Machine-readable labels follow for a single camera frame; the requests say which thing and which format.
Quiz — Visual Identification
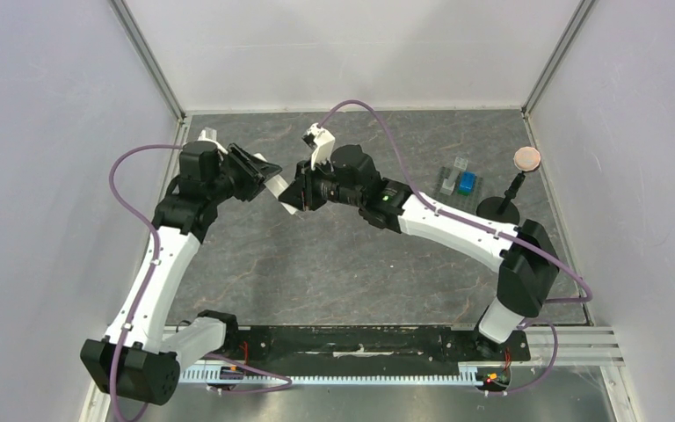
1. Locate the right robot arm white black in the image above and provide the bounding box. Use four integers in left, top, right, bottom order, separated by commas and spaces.
276, 145, 559, 359

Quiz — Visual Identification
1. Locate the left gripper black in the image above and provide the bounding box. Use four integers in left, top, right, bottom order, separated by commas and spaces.
207, 142, 282, 205

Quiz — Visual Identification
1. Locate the grey lego baseplate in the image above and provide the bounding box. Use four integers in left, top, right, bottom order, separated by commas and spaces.
429, 166, 485, 215

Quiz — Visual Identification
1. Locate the black stand with pink disc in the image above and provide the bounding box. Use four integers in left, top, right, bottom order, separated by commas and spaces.
475, 146, 541, 225

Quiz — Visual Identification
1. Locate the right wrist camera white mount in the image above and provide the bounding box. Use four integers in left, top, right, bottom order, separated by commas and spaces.
302, 123, 335, 171

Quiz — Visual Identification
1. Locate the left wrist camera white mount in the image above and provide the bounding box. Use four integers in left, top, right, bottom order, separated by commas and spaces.
198, 127, 228, 155

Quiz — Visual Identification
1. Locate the white remote control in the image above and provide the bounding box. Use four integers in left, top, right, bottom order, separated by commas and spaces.
254, 153, 297, 215

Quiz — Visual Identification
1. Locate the blue lego brick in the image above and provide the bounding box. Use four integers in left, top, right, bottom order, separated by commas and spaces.
457, 171, 477, 196

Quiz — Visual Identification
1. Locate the purple cable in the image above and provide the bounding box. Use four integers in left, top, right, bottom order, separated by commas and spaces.
318, 99, 594, 306
108, 143, 185, 422

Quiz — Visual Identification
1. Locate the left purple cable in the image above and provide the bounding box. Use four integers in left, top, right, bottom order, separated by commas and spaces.
108, 143, 185, 422

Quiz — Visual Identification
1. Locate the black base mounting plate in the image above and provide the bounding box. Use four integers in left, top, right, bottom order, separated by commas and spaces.
218, 325, 531, 376

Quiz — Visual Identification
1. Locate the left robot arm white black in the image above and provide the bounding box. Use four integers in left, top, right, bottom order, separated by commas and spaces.
80, 141, 282, 405

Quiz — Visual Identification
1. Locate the white slotted cable duct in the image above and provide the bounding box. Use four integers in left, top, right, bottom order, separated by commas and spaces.
179, 360, 484, 387

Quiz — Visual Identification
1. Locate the clear plastic block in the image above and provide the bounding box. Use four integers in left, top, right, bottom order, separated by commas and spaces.
454, 156, 468, 172

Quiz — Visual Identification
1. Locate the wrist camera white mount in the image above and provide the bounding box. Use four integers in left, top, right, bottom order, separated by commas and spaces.
198, 127, 228, 155
302, 123, 335, 171

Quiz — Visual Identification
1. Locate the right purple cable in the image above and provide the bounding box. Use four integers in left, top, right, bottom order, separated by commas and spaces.
318, 99, 594, 306

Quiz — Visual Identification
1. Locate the grey lego brick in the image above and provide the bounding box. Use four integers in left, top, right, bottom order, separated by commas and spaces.
439, 178, 457, 196

